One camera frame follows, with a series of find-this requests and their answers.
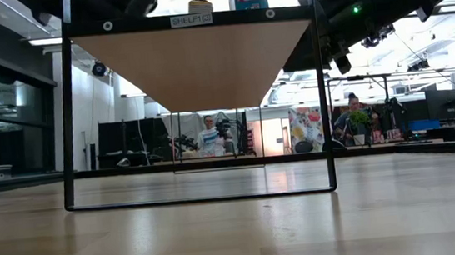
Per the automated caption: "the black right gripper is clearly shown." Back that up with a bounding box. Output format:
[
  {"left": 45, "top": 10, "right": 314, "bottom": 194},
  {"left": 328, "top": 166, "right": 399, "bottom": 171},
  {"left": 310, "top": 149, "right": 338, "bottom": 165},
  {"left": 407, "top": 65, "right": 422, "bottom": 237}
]
[{"left": 279, "top": 23, "right": 354, "bottom": 82}]

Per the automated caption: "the white floral cloth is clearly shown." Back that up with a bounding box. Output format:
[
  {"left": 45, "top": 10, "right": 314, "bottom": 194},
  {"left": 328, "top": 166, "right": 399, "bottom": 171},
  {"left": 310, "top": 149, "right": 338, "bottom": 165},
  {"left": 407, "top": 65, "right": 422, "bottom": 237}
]
[{"left": 287, "top": 104, "right": 326, "bottom": 154}]

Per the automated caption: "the black computer monitor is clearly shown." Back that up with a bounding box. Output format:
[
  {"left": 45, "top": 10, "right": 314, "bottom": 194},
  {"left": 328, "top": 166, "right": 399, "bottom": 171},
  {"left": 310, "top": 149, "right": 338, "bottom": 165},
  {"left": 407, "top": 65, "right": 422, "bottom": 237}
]
[{"left": 424, "top": 87, "right": 455, "bottom": 123}]

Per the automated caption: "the black metal frame stand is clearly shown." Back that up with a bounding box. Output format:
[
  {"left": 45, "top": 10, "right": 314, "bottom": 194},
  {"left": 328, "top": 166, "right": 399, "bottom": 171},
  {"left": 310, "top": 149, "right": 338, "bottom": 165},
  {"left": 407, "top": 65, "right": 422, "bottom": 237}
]
[{"left": 325, "top": 72, "right": 397, "bottom": 148}]

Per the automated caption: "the white shelf label sticker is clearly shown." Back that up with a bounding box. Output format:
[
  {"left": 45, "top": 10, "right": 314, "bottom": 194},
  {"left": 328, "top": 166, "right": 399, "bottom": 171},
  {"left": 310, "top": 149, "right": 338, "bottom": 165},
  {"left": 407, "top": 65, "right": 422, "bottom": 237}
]
[{"left": 169, "top": 12, "right": 214, "bottom": 29}]

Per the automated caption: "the grey hanging curtain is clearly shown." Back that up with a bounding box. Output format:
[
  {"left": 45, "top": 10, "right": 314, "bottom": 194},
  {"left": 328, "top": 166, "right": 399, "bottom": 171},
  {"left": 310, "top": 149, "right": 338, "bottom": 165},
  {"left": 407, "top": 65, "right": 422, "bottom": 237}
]
[{"left": 162, "top": 107, "right": 248, "bottom": 155}]

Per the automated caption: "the black round ceiling camera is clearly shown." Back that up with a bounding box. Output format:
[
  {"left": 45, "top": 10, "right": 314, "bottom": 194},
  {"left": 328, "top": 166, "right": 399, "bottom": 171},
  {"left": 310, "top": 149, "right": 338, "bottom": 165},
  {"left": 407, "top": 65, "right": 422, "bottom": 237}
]
[{"left": 90, "top": 60, "right": 108, "bottom": 78}]

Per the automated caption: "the blue storage bin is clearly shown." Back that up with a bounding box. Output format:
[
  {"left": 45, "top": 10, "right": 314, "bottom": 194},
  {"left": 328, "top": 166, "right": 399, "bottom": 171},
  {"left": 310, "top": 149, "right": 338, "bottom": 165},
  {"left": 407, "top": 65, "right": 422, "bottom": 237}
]
[{"left": 407, "top": 118, "right": 441, "bottom": 133}]

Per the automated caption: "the person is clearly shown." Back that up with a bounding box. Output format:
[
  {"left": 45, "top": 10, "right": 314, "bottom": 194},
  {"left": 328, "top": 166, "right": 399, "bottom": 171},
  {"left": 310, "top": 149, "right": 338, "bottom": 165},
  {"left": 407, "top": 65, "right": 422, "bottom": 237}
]
[
  {"left": 330, "top": 91, "right": 375, "bottom": 148},
  {"left": 192, "top": 112, "right": 231, "bottom": 159}
]

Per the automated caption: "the wooden shelf with black frame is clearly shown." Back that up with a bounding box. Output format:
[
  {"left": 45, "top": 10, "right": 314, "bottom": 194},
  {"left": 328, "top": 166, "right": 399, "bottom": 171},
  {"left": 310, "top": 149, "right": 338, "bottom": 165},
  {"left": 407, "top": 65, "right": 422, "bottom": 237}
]
[{"left": 43, "top": 0, "right": 339, "bottom": 218}]

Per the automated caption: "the black round ball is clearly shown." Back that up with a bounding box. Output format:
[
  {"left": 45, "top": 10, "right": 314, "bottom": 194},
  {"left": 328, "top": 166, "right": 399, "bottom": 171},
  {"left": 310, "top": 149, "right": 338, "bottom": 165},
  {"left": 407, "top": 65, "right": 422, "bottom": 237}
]
[{"left": 293, "top": 138, "right": 315, "bottom": 154}]

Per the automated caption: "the black ceiling spotlight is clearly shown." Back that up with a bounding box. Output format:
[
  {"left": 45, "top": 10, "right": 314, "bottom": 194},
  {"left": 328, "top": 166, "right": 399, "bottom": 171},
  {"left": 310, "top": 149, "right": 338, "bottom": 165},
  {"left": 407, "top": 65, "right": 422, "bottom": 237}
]
[
  {"left": 359, "top": 22, "right": 398, "bottom": 50},
  {"left": 405, "top": 57, "right": 432, "bottom": 73}
]

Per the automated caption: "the green plant in white pot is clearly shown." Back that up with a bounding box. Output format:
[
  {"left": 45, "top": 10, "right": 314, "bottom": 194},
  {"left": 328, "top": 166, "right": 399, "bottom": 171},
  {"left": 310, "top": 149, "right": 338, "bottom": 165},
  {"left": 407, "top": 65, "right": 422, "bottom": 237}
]
[{"left": 347, "top": 107, "right": 376, "bottom": 148}]

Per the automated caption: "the black table edge rail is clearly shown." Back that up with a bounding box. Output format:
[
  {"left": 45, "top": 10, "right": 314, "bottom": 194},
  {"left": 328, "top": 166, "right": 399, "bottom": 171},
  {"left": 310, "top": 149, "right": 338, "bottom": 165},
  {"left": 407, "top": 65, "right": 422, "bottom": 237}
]
[{"left": 0, "top": 133, "right": 455, "bottom": 202}]

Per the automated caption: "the yellow cereal box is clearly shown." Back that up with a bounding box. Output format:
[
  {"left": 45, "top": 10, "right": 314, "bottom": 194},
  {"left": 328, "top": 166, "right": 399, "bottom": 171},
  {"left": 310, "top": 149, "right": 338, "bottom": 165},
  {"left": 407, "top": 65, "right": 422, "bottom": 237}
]
[{"left": 187, "top": 0, "right": 215, "bottom": 16}]

